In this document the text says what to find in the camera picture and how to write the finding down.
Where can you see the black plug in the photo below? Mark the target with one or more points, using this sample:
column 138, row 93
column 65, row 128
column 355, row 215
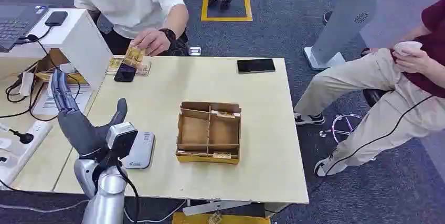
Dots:
column 25, row 138

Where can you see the black wristwatch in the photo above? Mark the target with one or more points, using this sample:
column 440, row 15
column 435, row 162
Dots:
column 169, row 34

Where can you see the steel floor socket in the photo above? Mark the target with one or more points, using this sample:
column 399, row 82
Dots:
column 195, row 51

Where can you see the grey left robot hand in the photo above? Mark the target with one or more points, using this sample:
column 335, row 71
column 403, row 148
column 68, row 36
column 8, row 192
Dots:
column 78, row 128

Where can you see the white power strip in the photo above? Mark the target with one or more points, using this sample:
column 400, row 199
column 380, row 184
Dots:
column 21, row 153

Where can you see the person's hand with card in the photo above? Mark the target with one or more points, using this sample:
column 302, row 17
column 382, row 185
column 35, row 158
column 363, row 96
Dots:
column 151, row 41

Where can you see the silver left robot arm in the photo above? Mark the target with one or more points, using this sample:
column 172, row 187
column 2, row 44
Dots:
column 106, row 198

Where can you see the grey standing kiosk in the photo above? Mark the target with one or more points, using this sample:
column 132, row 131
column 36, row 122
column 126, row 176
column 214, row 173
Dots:
column 347, row 14

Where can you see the black phone with flat screen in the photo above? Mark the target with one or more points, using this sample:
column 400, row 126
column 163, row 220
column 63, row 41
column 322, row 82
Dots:
column 256, row 65

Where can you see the yellow floor tape square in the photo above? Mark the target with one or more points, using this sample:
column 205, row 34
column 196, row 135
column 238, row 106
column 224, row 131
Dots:
column 226, row 18

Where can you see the black phone by card pile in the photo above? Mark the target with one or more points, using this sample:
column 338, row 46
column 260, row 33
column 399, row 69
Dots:
column 124, row 73

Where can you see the pile of cards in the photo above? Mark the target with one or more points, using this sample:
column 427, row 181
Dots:
column 144, row 69

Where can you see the person across the desk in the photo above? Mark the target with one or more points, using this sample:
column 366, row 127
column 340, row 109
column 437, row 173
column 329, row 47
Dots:
column 128, row 0

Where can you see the brown cardboard box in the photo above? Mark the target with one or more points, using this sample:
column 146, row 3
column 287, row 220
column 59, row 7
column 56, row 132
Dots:
column 48, row 62

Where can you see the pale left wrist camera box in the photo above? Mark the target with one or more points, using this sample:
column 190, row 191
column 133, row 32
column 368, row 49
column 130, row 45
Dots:
column 121, row 137

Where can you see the wooden card box with dividers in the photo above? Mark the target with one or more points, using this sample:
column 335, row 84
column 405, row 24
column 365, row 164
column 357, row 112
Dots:
column 208, row 135

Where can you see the dark laptop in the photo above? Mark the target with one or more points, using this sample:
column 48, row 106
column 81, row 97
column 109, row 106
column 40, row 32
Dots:
column 14, row 24

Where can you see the forest print card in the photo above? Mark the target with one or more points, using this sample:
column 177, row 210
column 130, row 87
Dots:
column 134, row 55

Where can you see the printed paper sheet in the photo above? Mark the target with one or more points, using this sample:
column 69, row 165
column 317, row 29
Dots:
column 45, row 106

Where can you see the metal desk bracket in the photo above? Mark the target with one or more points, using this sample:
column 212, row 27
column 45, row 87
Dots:
column 215, row 206

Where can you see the hotel print card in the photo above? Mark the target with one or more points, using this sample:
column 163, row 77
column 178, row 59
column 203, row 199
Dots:
column 226, row 114

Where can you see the seated person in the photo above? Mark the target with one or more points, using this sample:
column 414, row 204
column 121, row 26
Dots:
column 375, row 76

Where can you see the white desk stand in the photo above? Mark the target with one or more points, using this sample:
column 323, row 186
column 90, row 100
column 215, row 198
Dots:
column 87, row 52

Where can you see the autumn tree print card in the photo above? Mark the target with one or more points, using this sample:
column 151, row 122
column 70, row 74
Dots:
column 221, row 155

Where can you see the chrome chair base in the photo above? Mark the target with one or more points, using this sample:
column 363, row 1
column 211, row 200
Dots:
column 339, row 125

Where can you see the yellow box under desk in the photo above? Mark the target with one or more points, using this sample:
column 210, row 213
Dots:
column 194, row 219

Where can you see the black phone on white stand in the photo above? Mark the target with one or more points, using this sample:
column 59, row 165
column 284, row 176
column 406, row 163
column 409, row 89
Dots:
column 56, row 18

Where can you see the seated person's hand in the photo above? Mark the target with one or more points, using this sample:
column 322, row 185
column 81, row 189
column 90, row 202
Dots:
column 413, row 63

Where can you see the white paper cup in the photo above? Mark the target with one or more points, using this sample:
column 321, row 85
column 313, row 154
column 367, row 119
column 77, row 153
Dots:
column 407, row 46

